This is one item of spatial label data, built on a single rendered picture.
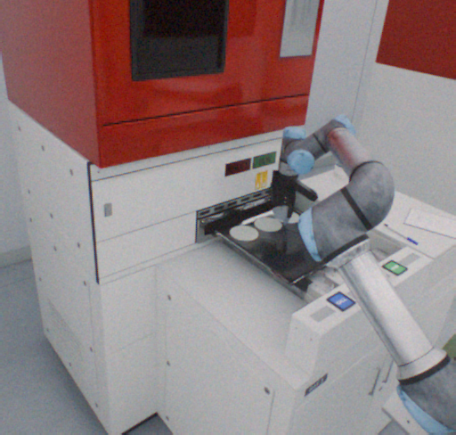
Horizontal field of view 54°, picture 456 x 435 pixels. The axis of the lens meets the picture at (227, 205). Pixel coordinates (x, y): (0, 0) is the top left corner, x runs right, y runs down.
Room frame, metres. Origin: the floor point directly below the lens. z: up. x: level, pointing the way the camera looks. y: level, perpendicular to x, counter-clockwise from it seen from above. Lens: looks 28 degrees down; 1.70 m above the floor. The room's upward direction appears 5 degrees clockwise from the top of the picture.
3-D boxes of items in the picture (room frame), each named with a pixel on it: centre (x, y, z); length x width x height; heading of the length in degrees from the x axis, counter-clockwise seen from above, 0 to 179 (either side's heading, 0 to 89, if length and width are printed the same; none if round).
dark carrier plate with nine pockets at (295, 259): (1.32, -0.22, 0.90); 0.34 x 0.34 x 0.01; 42
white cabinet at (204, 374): (1.30, -0.35, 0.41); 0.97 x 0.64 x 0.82; 132
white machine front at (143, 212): (1.36, 0.08, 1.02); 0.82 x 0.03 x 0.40; 132
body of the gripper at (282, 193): (1.40, -0.19, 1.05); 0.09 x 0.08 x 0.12; 96
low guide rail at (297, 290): (1.19, -0.17, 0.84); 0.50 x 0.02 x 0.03; 42
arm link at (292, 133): (1.39, -0.20, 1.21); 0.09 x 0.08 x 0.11; 6
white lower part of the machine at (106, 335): (1.61, 0.30, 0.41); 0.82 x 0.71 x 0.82; 132
